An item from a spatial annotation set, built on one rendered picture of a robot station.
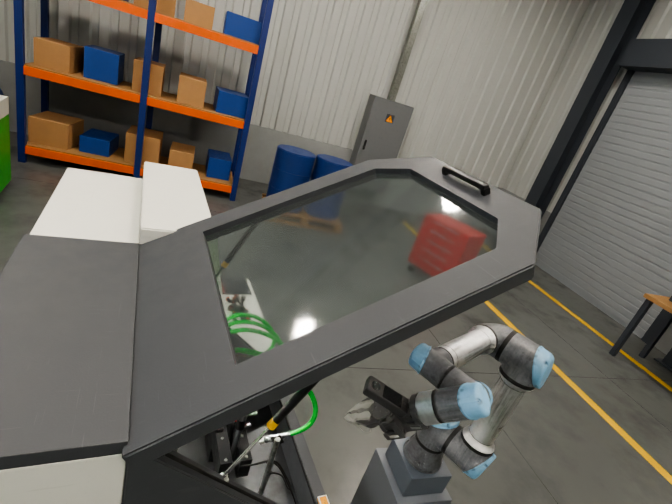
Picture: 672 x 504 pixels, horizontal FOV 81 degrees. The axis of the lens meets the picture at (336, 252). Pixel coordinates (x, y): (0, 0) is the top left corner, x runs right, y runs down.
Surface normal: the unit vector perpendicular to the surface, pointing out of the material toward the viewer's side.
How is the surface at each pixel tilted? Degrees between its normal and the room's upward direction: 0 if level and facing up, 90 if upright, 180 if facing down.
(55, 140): 90
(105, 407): 0
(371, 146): 90
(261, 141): 90
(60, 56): 90
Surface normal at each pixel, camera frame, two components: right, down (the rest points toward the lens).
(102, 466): 0.37, 0.47
